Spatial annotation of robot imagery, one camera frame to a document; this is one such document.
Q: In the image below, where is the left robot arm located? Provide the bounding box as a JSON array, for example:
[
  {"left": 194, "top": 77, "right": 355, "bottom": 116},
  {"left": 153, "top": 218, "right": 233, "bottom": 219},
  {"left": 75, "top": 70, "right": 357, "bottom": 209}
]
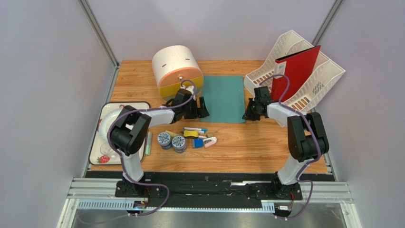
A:
[{"left": 107, "top": 88, "right": 210, "bottom": 198}]

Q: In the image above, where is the white blue marker pen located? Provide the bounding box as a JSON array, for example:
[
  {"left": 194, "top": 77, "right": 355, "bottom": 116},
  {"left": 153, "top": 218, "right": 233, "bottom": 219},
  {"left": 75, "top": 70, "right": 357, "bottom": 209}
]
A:
[{"left": 183, "top": 127, "right": 208, "bottom": 132}]

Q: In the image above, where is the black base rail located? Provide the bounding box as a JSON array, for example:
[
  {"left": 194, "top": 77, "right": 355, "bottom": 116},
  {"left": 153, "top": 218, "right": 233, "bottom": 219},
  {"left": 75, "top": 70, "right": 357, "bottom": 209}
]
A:
[{"left": 115, "top": 172, "right": 303, "bottom": 209}]

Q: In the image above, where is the blue patterned tape roll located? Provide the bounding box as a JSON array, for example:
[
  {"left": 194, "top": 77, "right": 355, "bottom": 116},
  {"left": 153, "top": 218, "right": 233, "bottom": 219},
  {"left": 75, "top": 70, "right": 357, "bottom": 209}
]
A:
[
  {"left": 157, "top": 132, "right": 172, "bottom": 150},
  {"left": 172, "top": 135, "right": 187, "bottom": 153}
]

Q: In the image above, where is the strawberry pattern tray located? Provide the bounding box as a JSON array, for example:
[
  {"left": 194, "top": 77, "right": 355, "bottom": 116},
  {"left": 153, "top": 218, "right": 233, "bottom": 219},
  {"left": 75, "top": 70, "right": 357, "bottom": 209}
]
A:
[{"left": 89, "top": 102, "right": 150, "bottom": 165}]

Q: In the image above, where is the light green pen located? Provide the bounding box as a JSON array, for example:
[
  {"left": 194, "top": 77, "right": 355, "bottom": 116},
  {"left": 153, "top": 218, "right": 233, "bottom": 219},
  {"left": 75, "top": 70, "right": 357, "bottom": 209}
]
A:
[{"left": 145, "top": 132, "right": 153, "bottom": 155}]

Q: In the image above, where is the teal file folder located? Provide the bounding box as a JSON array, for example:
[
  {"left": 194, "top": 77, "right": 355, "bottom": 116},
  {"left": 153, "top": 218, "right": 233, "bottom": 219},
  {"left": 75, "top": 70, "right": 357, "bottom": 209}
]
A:
[{"left": 201, "top": 75, "right": 245, "bottom": 124}]

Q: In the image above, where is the white plastic file rack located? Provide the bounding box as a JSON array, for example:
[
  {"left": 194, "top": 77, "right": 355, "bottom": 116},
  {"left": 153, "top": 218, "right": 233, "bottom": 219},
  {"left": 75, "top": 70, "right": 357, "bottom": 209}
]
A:
[{"left": 244, "top": 30, "right": 345, "bottom": 112}]

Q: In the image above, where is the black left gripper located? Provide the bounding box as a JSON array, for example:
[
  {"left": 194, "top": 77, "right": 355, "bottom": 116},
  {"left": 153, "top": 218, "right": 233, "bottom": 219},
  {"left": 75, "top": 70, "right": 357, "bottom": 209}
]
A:
[{"left": 182, "top": 97, "right": 210, "bottom": 120}]

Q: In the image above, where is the round drawer storage box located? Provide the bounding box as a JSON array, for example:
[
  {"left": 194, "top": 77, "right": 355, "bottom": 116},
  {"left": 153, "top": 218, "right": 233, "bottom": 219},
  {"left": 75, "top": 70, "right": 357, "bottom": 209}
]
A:
[{"left": 152, "top": 45, "right": 204, "bottom": 100}]

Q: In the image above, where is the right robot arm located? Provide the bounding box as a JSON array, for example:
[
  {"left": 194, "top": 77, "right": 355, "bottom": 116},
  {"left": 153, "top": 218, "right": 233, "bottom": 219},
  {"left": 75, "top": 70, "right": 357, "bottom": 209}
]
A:
[{"left": 243, "top": 86, "right": 329, "bottom": 199}]

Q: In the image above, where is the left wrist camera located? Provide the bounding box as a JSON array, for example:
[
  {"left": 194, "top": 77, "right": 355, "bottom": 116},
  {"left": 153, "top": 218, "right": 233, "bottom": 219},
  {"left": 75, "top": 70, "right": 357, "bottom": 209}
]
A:
[{"left": 180, "top": 85, "right": 196, "bottom": 96}]

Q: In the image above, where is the yellow bone-shaped eraser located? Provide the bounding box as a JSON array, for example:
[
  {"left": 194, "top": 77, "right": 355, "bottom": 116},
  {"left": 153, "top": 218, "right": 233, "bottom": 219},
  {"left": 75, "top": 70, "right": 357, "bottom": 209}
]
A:
[{"left": 183, "top": 130, "right": 199, "bottom": 138}]

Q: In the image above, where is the red file folder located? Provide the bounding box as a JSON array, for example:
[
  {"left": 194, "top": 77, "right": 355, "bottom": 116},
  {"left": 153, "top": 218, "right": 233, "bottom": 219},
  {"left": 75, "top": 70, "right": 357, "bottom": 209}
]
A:
[{"left": 270, "top": 45, "right": 321, "bottom": 102}]

